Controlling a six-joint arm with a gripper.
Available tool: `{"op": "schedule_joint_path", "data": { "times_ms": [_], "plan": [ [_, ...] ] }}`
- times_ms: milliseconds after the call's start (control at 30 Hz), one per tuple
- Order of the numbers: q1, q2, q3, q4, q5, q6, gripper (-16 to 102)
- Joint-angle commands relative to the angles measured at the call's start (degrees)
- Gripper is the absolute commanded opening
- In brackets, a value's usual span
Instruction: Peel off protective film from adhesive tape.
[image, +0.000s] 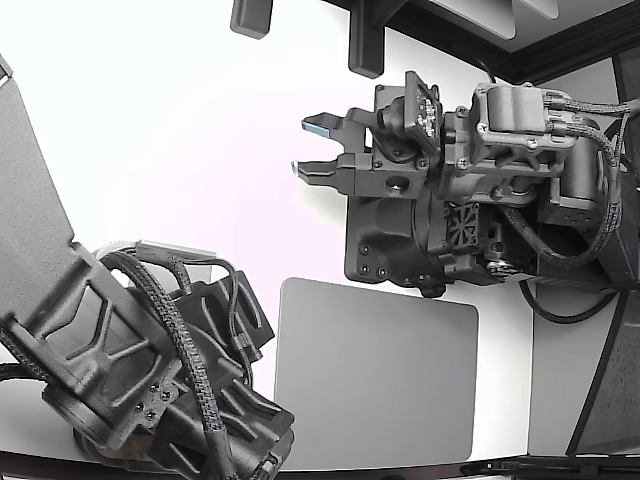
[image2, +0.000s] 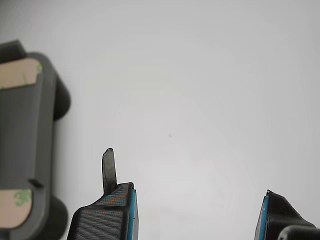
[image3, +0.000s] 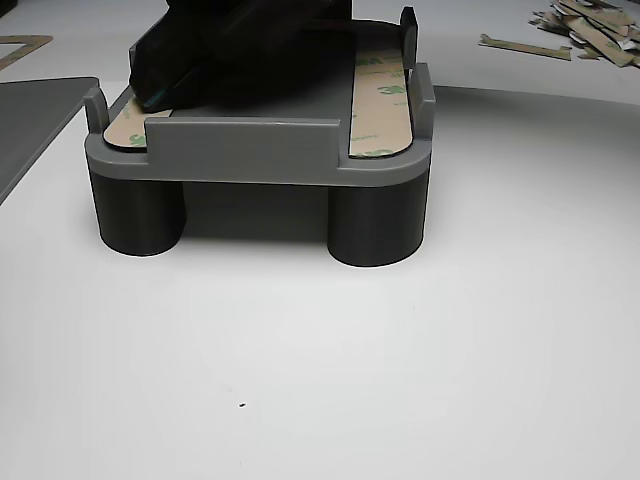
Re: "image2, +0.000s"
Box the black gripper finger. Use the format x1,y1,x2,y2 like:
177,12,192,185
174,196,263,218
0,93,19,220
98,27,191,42
253,189,320,240

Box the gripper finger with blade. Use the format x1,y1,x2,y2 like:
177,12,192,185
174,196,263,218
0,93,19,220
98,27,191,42
66,147,140,240

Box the pink tape film 3M print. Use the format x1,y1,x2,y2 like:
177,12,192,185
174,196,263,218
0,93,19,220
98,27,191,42
0,188,33,230

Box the grey plastic printed part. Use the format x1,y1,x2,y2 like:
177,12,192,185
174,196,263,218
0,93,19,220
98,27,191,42
0,39,72,240

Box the pink tape protective film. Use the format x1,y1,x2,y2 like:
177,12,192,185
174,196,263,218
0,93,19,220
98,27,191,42
0,58,44,90

